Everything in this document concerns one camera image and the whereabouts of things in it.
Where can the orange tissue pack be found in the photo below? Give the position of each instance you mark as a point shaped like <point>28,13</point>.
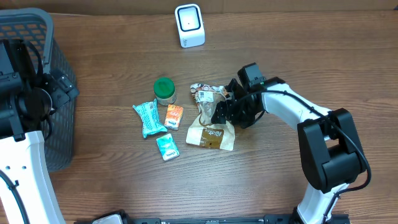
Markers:
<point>173,117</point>

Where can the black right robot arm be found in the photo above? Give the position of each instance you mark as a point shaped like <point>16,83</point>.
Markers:
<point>330,150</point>

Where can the white barcode scanner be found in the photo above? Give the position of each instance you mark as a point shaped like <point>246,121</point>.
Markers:
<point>190,25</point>

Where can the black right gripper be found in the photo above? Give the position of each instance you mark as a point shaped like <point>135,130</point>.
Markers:
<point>228,111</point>

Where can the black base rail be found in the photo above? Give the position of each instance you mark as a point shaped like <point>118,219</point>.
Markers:
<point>266,219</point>

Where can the grey plastic mesh basket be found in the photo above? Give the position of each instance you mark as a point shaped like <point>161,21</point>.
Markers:
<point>36,26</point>

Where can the beige clear snack pouch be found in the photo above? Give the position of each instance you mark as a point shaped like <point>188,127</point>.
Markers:
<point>203,131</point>

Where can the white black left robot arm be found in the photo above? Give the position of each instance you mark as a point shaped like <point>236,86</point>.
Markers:
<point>29,96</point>

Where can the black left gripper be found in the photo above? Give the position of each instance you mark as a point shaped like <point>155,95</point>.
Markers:
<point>61,86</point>

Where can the teal Kleenex tissue pack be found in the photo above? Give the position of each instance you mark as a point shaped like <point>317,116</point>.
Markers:
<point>167,147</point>

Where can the teal white packet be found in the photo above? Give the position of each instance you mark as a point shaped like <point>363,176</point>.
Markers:
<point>149,114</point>

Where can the green lid white jar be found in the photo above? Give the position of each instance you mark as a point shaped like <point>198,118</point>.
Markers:
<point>164,89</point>

